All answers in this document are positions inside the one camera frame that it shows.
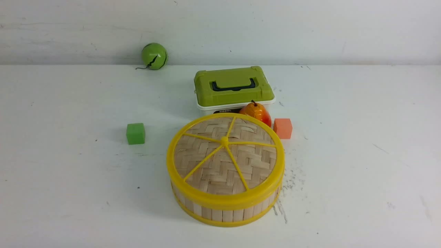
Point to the yellow woven steamer lid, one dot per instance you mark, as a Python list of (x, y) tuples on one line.
[(226, 161)]

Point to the yellow bamboo steamer basket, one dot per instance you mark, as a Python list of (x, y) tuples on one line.
[(227, 218)]

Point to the green lidded white box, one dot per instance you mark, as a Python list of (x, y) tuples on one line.
[(228, 90)]

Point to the orange red toy pear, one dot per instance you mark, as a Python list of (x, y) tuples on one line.
[(257, 111)]

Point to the orange cube block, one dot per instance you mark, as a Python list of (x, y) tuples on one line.
[(283, 128)]

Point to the green cube block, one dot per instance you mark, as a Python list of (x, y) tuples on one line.
[(135, 133)]

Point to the green toy watermelon ball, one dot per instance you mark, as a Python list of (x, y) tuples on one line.
[(154, 56)]

